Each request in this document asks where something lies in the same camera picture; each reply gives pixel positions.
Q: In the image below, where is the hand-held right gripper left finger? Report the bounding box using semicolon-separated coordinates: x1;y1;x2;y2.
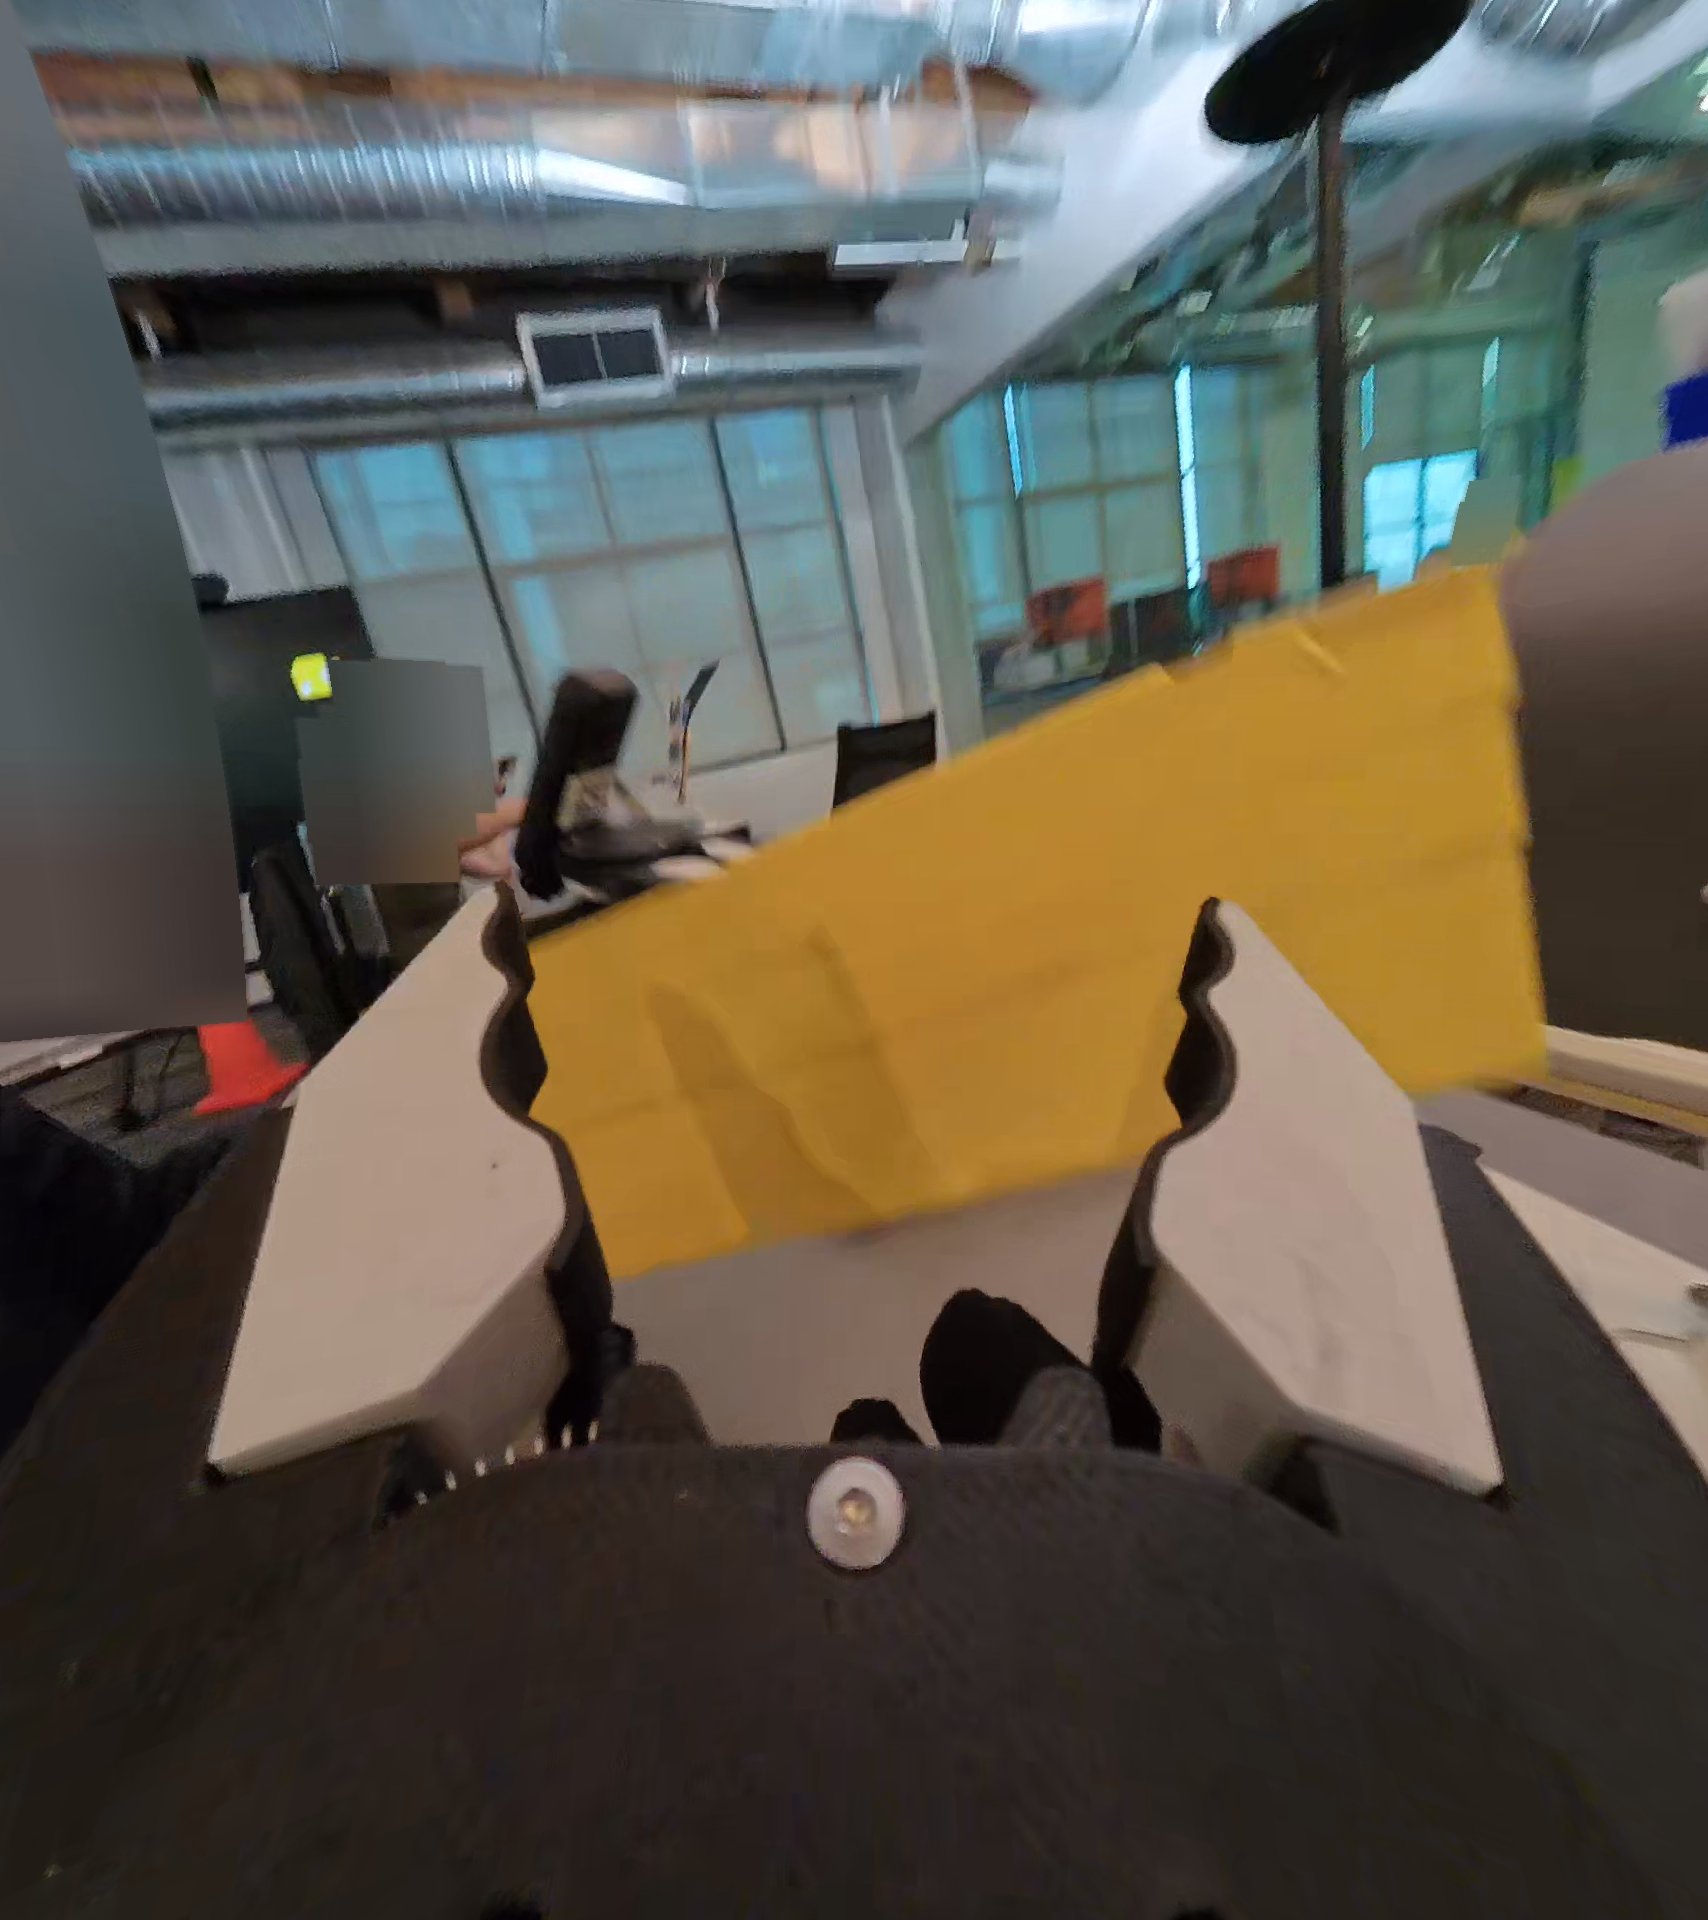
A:
204;884;634;1480

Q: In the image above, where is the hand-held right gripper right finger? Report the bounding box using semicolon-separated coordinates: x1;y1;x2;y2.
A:
1095;900;1508;1505

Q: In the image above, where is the yellow plastic storage bin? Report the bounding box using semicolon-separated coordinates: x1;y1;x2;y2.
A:
524;568;1547;1280

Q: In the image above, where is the orange traffic cone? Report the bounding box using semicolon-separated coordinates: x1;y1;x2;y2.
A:
192;1020;308;1120

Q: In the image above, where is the white stand with wooden board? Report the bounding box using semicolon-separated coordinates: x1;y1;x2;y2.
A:
1495;465;1708;1519

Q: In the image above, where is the black office chair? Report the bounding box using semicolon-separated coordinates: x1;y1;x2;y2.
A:
829;713;939;815

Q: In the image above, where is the black pole with round disc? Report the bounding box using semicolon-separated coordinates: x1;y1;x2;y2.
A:
1202;0;1473;592

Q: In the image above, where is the black wall screen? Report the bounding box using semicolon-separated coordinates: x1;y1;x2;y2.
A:
192;583;374;901

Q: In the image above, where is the silver ventilation duct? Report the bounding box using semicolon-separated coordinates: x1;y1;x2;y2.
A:
73;106;1065;236
139;338;929;434

